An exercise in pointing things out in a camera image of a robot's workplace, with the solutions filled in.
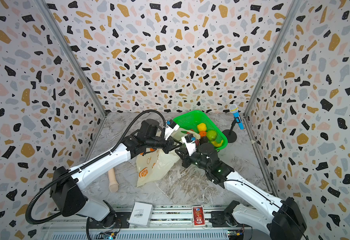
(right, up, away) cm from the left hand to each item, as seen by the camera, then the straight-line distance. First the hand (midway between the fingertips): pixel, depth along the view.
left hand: (181, 142), depth 72 cm
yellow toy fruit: (+14, +7, +34) cm, 38 cm away
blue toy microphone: (+31, +18, +18) cm, 40 cm away
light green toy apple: (+19, +2, +26) cm, 32 cm away
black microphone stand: (+34, +2, +33) cm, 47 cm away
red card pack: (+8, -37, +2) cm, 38 cm away
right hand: (-4, -4, -1) cm, 5 cm away
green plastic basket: (+6, +12, +41) cm, 43 cm away
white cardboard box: (-19, -35, 0) cm, 40 cm away
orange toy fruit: (+14, +3, +32) cm, 35 cm away
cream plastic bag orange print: (-16, -14, +10) cm, 23 cm away
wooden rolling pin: (-37, -25, +10) cm, 46 cm away
